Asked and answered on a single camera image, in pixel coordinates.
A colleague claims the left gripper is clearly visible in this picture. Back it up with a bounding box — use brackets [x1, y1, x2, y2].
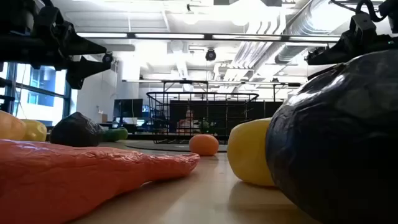
[29, 5, 112, 90]

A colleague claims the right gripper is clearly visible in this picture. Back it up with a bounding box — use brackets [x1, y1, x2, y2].
[306, 12, 398, 80]

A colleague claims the yellow lemon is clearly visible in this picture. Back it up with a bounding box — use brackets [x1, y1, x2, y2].
[226, 117, 276, 187]
[21, 119, 48, 142]

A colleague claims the large yellow-orange mango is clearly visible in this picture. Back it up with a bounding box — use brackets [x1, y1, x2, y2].
[0, 110, 27, 141]

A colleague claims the small orange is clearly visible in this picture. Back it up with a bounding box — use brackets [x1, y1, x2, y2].
[188, 134, 220, 157]

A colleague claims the large window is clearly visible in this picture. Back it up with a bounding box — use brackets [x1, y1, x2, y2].
[0, 62, 72, 127]

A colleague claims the black computer monitor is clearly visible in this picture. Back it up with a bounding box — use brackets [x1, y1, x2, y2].
[113, 98, 144, 118]

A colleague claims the long LED light bar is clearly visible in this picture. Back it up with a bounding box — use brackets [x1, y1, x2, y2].
[76, 32, 341, 43]

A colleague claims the grey round woven mat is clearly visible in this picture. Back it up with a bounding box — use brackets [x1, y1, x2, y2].
[125, 139, 229, 153]

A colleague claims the person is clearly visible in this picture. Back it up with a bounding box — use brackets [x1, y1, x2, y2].
[177, 108, 201, 134]

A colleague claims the silver ventilation duct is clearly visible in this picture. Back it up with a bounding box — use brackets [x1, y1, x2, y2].
[275, 0, 358, 65]

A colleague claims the black aluminium table frame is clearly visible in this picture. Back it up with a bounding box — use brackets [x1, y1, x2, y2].
[123, 133, 162, 141]

